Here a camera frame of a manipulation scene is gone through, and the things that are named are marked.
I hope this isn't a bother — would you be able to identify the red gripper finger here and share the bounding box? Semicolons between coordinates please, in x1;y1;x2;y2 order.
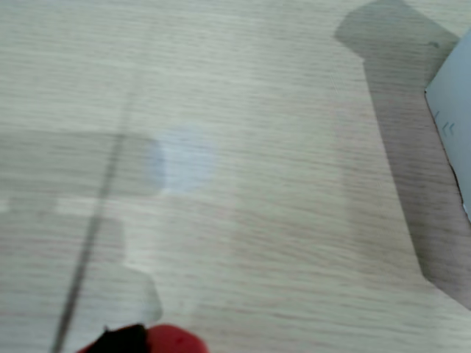
146;323;210;353
77;323;150;353

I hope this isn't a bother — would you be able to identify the white box with blue stripe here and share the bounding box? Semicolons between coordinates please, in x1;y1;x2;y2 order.
425;27;471;224

